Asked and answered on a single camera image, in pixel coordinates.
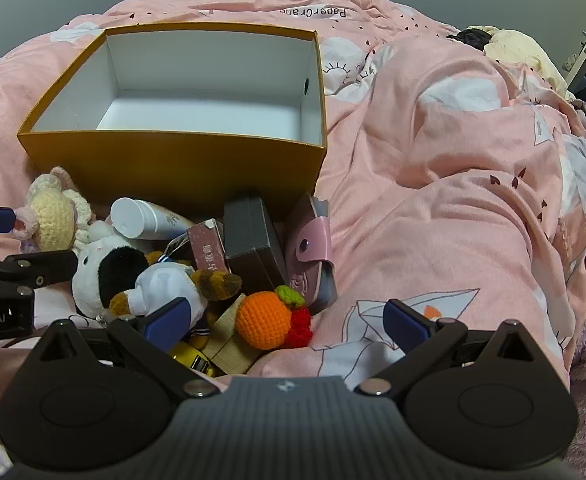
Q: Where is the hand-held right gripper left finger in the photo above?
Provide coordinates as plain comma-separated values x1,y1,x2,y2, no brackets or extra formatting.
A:
26,297,221,400

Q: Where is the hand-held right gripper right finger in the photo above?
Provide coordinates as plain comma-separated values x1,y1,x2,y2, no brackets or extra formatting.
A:
354,299,548,396

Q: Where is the calico cat plush white shirt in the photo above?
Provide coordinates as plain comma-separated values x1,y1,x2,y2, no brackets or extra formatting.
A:
108,250,244,351

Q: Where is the cream crocheted doll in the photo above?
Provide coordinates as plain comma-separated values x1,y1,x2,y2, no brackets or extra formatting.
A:
16,165,96,253

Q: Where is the small white rabbit plush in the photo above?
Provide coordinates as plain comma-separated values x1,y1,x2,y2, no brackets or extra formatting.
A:
73,220,130,256

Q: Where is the white tube bottle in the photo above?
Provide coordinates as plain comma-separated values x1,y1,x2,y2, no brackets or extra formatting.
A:
109,197,196,241

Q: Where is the dark grey box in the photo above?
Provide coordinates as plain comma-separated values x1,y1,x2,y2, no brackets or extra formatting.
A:
223,196,289,296

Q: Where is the pink wallet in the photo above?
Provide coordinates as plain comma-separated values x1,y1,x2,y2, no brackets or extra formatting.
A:
283,192,339,316

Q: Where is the orange cardboard box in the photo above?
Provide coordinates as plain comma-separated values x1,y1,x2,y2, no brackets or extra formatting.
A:
17,22,328,223

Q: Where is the yellow toy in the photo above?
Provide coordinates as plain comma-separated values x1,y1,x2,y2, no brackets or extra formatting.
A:
168,342,216,378

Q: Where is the small maroon box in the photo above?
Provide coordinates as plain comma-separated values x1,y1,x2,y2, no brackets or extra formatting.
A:
187,218,229,276

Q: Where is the orange crocheted fruit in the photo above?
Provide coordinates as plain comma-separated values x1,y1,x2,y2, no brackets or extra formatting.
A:
235,285,306,351

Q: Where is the red crocheted fruit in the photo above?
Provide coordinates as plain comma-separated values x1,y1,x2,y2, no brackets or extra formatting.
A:
285,305,314,348

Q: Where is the pink printed blanket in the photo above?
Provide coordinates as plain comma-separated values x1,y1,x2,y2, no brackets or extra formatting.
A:
0,0,586,461

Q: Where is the cream cloth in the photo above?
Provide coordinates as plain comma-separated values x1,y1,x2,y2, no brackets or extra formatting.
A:
483,27,576,101

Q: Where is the white door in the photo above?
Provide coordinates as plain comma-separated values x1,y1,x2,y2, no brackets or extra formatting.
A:
560,25,586,91

